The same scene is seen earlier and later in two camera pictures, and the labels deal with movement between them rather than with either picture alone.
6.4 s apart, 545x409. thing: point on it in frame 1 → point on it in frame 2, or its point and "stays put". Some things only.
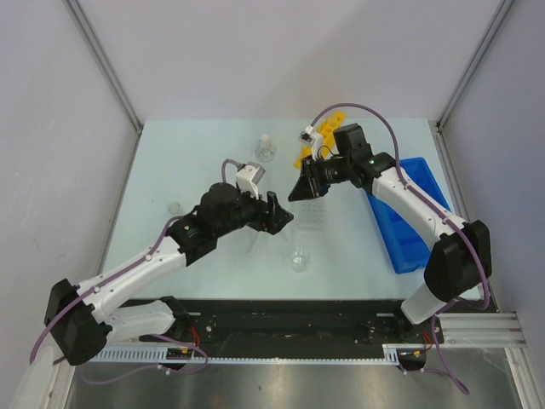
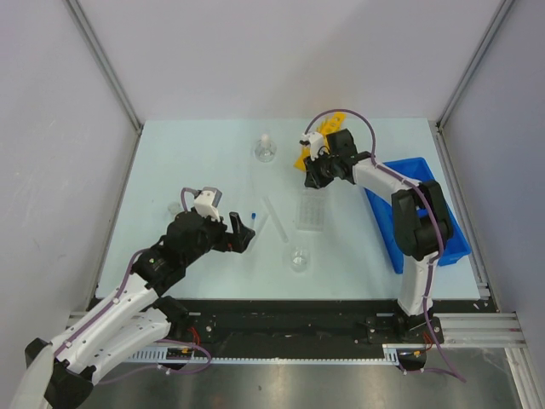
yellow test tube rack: x=327 y=125 stays put
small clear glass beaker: x=299 y=257 stays put
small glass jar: x=174 y=209 stays put
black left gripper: x=274 y=220 → x=238 y=239
